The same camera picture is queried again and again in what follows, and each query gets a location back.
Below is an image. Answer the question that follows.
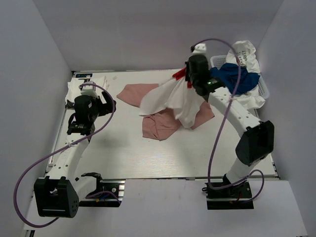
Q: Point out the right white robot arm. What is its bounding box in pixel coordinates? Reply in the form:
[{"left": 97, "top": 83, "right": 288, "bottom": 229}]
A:
[{"left": 186, "top": 53, "right": 275, "bottom": 197}]

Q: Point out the pink t shirt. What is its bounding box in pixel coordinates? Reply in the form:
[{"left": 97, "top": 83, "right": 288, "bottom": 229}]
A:
[{"left": 117, "top": 83, "right": 214, "bottom": 141}]

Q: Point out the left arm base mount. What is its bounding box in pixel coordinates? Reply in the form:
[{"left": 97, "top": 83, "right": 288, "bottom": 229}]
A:
[{"left": 79, "top": 180, "right": 125, "bottom": 208}]

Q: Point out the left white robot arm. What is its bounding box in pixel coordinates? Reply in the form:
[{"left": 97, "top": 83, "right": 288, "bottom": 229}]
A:
[{"left": 34, "top": 92, "right": 116, "bottom": 218}]

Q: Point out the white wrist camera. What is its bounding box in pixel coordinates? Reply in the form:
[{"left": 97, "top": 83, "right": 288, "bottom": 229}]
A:
[
  {"left": 79, "top": 83, "right": 98, "bottom": 98},
  {"left": 190, "top": 43, "right": 207, "bottom": 56}
]

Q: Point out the blue t shirt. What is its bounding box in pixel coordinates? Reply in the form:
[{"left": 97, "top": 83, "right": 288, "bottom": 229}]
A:
[{"left": 209, "top": 63, "right": 260, "bottom": 95}]

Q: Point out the white red print t shirt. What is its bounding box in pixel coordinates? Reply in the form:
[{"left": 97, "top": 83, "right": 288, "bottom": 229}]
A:
[{"left": 139, "top": 68, "right": 204, "bottom": 128}]

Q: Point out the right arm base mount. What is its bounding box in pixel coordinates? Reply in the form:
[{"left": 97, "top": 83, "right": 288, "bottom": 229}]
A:
[{"left": 202, "top": 182, "right": 254, "bottom": 210}]

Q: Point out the white plastic basket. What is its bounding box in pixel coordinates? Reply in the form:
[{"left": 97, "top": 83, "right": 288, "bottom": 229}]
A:
[{"left": 210, "top": 55, "right": 270, "bottom": 99}]

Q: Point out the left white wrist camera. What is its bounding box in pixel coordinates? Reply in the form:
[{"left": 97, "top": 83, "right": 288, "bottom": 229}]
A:
[{"left": 79, "top": 83, "right": 98, "bottom": 98}]

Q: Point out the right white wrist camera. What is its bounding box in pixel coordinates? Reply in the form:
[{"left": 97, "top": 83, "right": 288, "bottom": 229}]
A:
[{"left": 190, "top": 43, "right": 207, "bottom": 56}]

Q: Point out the folded white t shirt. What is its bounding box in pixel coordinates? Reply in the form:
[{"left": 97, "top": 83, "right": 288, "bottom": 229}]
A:
[{"left": 65, "top": 76, "right": 109, "bottom": 109}]

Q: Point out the white text t shirt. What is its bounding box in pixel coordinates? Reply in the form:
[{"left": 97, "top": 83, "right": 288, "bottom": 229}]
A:
[{"left": 226, "top": 40, "right": 265, "bottom": 110}]

